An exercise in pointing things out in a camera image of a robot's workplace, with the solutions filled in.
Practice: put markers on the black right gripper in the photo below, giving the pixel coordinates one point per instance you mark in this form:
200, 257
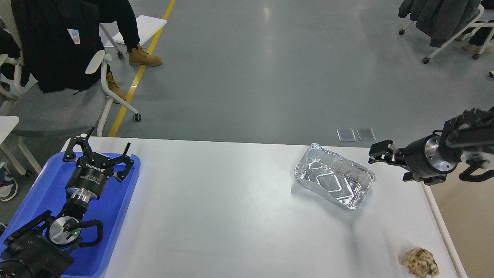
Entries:
422, 158

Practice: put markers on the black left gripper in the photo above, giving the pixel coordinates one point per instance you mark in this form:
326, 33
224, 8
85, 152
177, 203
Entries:
89, 173

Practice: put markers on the aluminium foil tray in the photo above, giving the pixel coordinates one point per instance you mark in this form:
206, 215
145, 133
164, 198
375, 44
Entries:
334, 177

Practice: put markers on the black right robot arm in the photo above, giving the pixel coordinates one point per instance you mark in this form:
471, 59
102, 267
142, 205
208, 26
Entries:
468, 138

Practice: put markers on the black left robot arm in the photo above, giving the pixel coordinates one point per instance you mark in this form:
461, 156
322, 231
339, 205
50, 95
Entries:
71, 216

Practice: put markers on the right floor outlet plate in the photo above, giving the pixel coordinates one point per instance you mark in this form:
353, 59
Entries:
366, 134

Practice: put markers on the floor outlet plate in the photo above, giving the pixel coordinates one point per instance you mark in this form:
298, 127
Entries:
366, 134
346, 134

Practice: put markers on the left floor outlet plate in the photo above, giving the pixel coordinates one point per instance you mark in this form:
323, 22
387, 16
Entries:
346, 134

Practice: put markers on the grey office chair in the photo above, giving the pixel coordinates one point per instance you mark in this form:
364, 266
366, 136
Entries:
65, 112

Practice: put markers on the tan work boot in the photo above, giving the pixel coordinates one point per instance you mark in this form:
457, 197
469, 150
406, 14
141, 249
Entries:
139, 57
114, 87

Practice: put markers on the beige waste bin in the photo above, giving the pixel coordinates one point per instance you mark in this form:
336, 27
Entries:
463, 212

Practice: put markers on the white table at left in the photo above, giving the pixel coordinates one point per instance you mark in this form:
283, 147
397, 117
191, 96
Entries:
7, 124

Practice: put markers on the sneaker at left edge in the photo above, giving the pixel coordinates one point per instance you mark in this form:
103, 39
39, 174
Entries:
8, 185

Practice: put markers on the crumpled brown paper ball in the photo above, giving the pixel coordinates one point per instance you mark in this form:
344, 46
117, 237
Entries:
420, 263

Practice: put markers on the black jacket on chair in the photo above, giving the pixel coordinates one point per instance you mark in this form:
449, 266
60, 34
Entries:
59, 38

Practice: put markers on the person in black trousers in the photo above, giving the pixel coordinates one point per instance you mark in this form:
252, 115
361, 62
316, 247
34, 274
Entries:
121, 12

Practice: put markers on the grey coat on chair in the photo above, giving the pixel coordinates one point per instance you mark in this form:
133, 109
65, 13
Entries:
439, 19

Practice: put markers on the white chair with coats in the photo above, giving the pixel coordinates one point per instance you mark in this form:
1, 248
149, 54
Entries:
483, 19

